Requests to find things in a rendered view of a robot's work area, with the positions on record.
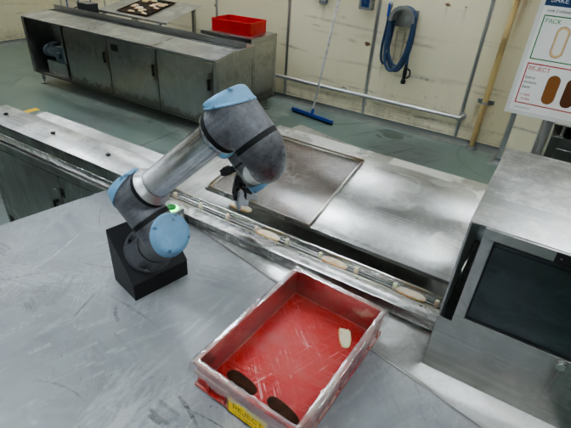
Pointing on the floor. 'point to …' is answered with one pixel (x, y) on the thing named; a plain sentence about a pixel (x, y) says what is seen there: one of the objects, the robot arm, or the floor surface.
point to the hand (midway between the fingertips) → (241, 205)
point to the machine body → (50, 174)
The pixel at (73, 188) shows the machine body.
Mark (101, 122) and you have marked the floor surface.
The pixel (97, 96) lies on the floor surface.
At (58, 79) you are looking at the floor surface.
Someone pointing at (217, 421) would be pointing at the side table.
